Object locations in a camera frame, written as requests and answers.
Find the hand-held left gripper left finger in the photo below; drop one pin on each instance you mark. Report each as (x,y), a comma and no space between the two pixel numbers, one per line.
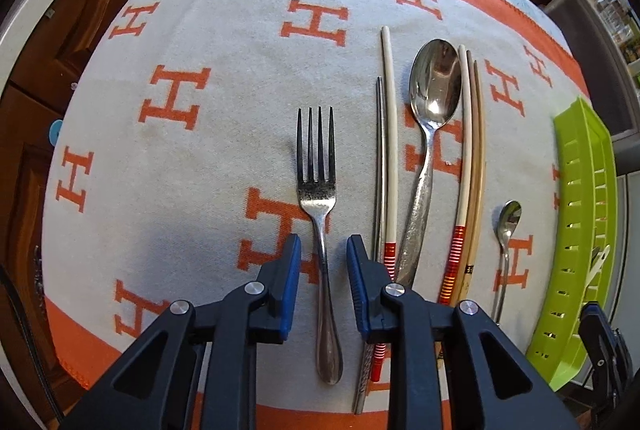
(290,285)

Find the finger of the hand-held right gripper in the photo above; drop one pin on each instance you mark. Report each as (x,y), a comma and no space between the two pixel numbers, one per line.
(602,345)

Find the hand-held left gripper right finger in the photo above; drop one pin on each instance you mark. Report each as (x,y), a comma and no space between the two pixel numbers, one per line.
(356,280)

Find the steel fork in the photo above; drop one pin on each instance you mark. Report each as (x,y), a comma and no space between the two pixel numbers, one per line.
(317,200)

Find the green plastic utensil tray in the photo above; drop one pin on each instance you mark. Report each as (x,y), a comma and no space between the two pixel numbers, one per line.
(575,210)

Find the white chopstick red striped end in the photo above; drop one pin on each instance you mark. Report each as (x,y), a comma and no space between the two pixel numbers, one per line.
(468,149)
(391,134)

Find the small steel spoon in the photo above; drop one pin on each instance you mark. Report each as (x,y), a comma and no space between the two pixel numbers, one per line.
(510,220)

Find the tan wooden chopstick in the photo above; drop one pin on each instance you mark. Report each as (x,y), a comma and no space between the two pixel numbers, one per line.
(476,154)
(482,154)

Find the large steel spoon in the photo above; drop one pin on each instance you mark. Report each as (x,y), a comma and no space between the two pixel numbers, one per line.
(435,79)

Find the grey refrigerator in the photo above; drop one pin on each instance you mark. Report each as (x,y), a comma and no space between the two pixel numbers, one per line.
(627,235)

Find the orange and white printed blanket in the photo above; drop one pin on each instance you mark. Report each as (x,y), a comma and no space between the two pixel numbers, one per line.
(200,34)

